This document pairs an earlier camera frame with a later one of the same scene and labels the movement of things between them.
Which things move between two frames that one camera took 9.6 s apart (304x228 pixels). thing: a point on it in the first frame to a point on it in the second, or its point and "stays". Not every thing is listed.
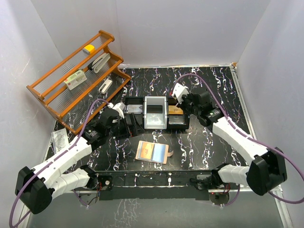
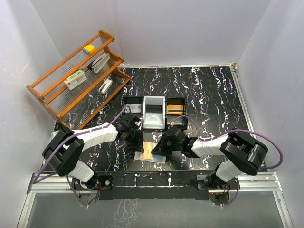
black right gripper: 188,96 to 160,148
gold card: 173,109 stays
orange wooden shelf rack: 79,85 stays
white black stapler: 99,62 stays
